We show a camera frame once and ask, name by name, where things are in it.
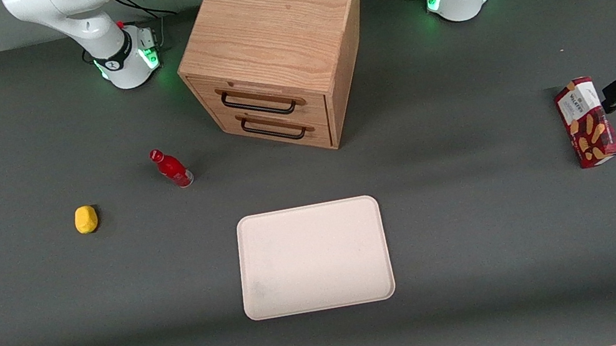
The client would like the red coke bottle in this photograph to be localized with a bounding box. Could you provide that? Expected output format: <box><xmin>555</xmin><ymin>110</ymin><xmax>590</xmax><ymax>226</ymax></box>
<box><xmin>148</xmin><ymin>144</ymin><xmax>195</xmax><ymax>193</ymax></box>

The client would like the wooden drawer cabinet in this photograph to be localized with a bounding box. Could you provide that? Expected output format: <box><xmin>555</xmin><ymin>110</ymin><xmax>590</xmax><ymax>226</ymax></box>
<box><xmin>165</xmin><ymin>0</ymin><xmax>392</xmax><ymax>174</ymax></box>

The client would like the beige rectangular tray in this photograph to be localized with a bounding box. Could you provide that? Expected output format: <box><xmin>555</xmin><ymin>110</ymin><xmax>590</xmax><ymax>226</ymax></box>
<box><xmin>228</xmin><ymin>192</ymin><xmax>398</xmax><ymax>325</ymax></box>

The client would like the black base cables right arm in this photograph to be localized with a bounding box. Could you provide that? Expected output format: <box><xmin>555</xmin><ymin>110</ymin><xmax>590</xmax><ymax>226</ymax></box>
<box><xmin>112</xmin><ymin>0</ymin><xmax>178</xmax><ymax>27</ymax></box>

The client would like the yellow lemon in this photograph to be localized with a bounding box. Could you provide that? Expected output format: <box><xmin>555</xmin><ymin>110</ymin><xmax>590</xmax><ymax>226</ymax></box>
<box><xmin>72</xmin><ymin>204</ymin><xmax>102</xmax><ymax>236</ymax></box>

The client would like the red cookie box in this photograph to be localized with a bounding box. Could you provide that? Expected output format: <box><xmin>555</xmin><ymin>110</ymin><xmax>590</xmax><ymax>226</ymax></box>
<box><xmin>550</xmin><ymin>72</ymin><xmax>616</xmax><ymax>173</ymax></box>

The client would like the wooden drawer front with handle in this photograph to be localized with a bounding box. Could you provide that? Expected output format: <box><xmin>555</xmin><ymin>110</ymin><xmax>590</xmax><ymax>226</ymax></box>
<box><xmin>185</xmin><ymin>52</ymin><xmax>332</xmax><ymax>150</ymax></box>
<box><xmin>207</xmin><ymin>89</ymin><xmax>336</xmax><ymax>171</ymax></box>

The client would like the black metal drawer handle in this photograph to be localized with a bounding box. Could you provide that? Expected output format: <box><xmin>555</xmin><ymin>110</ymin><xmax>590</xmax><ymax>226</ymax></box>
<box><xmin>238</xmin><ymin>106</ymin><xmax>310</xmax><ymax>149</ymax></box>
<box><xmin>218</xmin><ymin>77</ymin><xmax>301</xmax><ymax>126</ymax></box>

